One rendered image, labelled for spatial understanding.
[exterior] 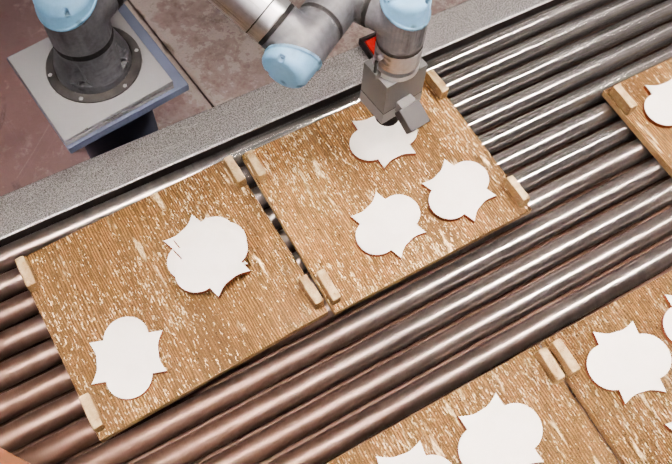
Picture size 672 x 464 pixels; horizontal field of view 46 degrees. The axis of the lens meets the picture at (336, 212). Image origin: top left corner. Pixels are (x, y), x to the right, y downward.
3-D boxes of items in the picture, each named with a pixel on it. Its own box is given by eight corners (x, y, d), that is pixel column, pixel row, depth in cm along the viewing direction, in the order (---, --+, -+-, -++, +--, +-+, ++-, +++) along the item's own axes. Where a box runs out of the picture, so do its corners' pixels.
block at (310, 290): (297, 283, 133) (297, 276, 130) (306, 277, 133) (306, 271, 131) (315, 311, 131) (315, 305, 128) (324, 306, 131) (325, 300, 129)
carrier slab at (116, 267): (18, 264, 134) (15, 260, 133) (230, 160, 145) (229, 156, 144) (102, 443, 121) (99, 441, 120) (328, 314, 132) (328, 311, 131)
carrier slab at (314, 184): (241, 159, 145) (241, 154, 144) (427, 76, 156) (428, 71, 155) (334, 316, 132) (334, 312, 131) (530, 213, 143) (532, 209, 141)
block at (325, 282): (314, 277, 133) (314, 271, 131) (324, 272, 134) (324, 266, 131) (332, 307, 131) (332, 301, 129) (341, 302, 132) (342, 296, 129)
